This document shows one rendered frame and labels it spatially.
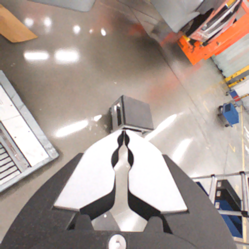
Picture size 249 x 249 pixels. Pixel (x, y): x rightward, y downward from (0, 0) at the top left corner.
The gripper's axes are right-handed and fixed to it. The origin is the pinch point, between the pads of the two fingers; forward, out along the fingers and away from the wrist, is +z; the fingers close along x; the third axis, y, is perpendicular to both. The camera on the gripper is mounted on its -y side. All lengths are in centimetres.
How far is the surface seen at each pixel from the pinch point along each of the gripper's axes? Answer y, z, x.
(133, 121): 48, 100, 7
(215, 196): 120, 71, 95
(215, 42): -39, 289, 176
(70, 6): -33, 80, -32
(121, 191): 110, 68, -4
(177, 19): -63, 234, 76
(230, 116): 156, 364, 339
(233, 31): -56, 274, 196
